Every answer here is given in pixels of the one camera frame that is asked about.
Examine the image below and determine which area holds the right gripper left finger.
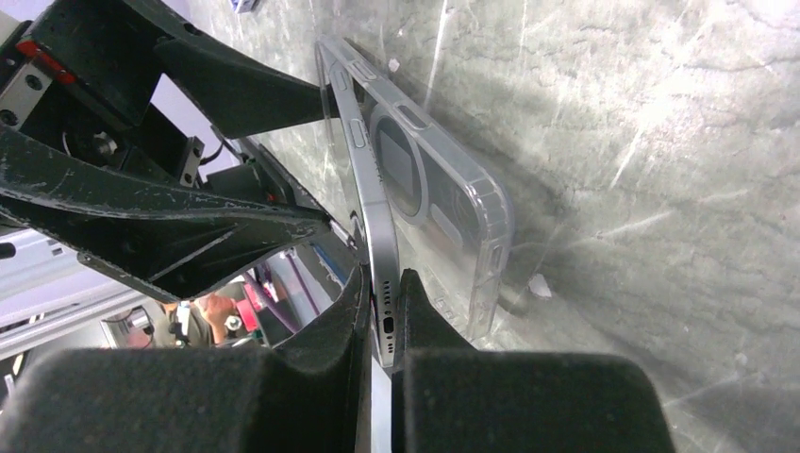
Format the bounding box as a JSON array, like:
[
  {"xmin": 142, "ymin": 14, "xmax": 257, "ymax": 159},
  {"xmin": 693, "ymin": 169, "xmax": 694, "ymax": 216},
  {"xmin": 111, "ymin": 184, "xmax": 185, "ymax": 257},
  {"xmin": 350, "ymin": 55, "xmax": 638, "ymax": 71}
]
[{"xmin": 1, "ymin": 266, "xmax": 371, "ymax": 452}]

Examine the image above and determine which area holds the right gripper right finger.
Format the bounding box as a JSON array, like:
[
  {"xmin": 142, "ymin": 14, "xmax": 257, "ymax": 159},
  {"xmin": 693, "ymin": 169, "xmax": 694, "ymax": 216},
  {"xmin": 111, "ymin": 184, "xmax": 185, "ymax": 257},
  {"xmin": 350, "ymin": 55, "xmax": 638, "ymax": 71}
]
[{"xmin": 392, "ymin": 269, "xmax": 675, "ymax": 452}]

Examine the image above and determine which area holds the clear magsafe phone case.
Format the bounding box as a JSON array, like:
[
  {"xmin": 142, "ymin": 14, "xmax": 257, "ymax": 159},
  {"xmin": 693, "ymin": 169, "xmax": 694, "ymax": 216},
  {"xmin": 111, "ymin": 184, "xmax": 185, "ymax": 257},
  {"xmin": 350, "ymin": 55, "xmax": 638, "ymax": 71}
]
[{"xmin": 316, "ymin": 36, "xmax": 514, "ymax": 340}]

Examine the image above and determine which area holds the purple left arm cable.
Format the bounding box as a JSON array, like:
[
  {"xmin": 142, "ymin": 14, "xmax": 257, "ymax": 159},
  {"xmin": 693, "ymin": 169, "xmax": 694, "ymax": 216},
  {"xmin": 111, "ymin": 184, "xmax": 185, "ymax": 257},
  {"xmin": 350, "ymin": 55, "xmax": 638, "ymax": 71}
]
[{"xmin": 243, "ymin": 253, "xmax": 323, "ymax": 336}]

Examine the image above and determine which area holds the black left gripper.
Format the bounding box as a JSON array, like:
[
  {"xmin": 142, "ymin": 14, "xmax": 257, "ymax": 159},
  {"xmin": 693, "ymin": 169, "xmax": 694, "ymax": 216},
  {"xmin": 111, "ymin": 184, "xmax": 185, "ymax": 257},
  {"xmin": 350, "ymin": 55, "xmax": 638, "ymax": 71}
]
[{"xmin": 1, "ymin": 1, "xmax": 330, "ymax": 301}]

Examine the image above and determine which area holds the silver black phone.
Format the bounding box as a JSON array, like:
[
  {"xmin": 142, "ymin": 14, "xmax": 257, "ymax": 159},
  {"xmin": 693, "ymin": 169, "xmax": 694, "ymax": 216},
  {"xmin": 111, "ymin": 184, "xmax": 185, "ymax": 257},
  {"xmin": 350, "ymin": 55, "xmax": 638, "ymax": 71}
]
[{"xmin": 321, "ymin": 60, "xmax": 400, "ymax": 368}]

